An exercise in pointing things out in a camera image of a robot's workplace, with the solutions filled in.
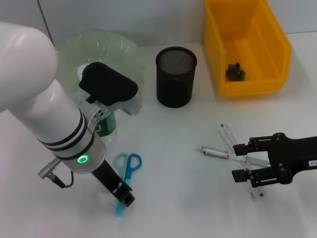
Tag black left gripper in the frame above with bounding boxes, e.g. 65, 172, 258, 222
91, 159, 137, 208

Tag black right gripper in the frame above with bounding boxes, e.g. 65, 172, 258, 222
232, 132, 317, 188

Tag blue and teal scissors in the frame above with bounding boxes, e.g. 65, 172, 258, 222
113, 153, 143, 218

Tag clear green-label water bottle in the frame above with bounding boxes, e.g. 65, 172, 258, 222
77, 63, 117, 144

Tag green plastic wrapper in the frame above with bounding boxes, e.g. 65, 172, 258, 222
225, 61, 247, 82

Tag silver white pen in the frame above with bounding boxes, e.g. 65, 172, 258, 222
198, 145, 271, 167

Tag clear plastic ruler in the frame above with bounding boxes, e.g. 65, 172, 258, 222
216, 123, 267, 200

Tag black mesh pen holder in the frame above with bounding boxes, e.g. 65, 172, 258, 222
155, 46, 198, 109

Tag translucent green fruit bowl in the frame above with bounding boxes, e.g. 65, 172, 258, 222
55, 29, 146, 100

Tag yellow plastic bin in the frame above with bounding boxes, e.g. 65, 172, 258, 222
204, 0, 292, 97

